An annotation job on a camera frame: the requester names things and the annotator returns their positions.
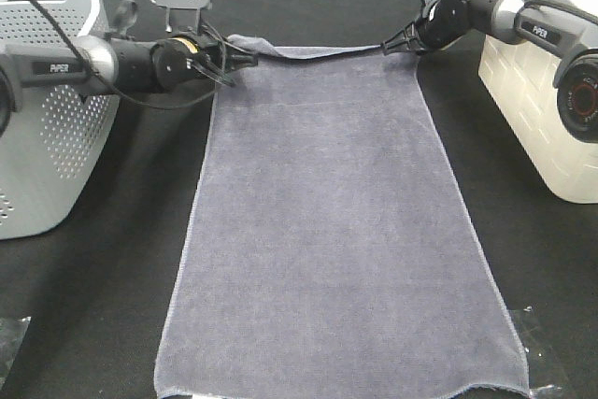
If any left clear tape strip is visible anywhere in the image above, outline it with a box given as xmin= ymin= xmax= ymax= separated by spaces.
xmin=0 ymin=316 xmax=31 ymax=386

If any dark blue-grey towel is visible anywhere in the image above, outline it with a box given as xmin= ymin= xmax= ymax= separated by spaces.
xmin=154 ymin=36 xmax=530 ymax=398

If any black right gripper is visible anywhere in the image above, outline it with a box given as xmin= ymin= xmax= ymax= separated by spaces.
xmin=380 ymin=0 xmax=470 ymax=55

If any right clear tape strip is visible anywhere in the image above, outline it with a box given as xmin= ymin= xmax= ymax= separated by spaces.
xmin=509 ymin=306 xmax=577 ymax=399

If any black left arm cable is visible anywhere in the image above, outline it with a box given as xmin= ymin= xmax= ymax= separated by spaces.
xmin=0 ymin=0 xmax=235 ymax=111

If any grey perforated laundry basket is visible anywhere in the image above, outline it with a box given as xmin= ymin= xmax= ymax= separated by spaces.
xmin=1 ymin=0 xmax=120 ymax=239

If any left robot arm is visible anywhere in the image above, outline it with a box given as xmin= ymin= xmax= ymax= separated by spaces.
xmin=1 ymin=0 xmax=258 ymax=130

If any black fabric table cover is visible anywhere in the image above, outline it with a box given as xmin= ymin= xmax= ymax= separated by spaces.
xmin=1 ymin=0 xmax=597 ymax=398

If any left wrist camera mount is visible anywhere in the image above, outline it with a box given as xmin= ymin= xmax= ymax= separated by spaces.
xmin=150 ymin=0 xmax=212 ymax=33

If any clear tape strip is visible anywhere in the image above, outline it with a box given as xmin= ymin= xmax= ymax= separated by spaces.
xmin=0 ymin=316 xmax=31 ymax=386
xmin=509 ymin=306 xmax=577 ymax=399

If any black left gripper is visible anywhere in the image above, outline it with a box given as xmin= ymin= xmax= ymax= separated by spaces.
xmin=150 ymin=32 xmax=258 ymax=91

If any white plastic storage box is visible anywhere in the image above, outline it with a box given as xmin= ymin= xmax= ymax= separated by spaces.
xmin=477 ymin=0 xmax=598 ymax=206

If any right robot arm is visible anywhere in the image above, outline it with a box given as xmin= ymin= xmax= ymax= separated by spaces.
xmin=381 ymin=0 xmax=597 ymax=143

